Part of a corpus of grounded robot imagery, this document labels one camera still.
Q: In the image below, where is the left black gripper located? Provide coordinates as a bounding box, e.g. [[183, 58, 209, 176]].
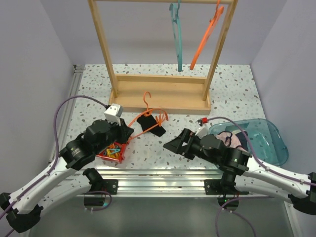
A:
[[94, 117, 134, 155]]

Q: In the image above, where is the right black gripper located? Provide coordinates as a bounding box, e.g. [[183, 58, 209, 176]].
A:
[[163, 128, 219, 165]]

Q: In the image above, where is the black underwear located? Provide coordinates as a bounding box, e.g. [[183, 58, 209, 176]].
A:
[[136, 115, 166, 137]]

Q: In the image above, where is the orange clip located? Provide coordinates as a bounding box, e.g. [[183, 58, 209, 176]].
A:
[[155, 113, 168, 127]]

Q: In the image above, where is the orange hanger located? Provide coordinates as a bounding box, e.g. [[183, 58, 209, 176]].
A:
[[190, 0, 225, 70], [127, 91, 169, 143]]

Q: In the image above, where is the pink underwear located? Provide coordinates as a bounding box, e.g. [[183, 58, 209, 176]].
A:
[[215, 131, 242, 149]]

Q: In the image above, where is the navy underwear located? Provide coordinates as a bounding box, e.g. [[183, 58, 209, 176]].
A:
[[232, 132, 249, 152]]

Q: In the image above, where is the teal hanger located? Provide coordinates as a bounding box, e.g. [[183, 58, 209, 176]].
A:
[[169, 0, 183, 72]]

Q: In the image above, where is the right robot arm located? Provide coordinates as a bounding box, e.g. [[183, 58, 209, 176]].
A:
[[163, 128, 316, 215]]

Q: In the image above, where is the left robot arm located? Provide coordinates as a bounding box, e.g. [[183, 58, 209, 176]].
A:
[[0, 118, 134, 233]]

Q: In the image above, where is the red bin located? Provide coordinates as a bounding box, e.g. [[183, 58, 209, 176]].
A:
[[96, 142, 127, 163]]

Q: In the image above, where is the wooden clothes rack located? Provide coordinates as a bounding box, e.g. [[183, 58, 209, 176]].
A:
[[88, 0, 237, 115]]

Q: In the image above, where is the blue transparent tray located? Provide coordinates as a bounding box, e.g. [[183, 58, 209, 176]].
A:
[[209, 118, 289, 166]]

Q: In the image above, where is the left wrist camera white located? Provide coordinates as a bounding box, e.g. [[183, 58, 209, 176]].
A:
[[104, 103, 123, 125]]

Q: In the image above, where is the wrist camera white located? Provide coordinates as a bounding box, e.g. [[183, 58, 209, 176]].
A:
[[196, 118, 209, 139], [104, 103, 123, 125]]

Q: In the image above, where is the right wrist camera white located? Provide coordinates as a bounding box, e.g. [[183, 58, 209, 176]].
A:
[[196, 118, 209, 139]]

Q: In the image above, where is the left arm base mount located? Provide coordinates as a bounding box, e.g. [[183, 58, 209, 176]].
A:
[[83, 168, 119, 195]]

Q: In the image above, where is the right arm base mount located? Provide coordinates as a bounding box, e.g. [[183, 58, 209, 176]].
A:
[[204, 170, 249, 195]]

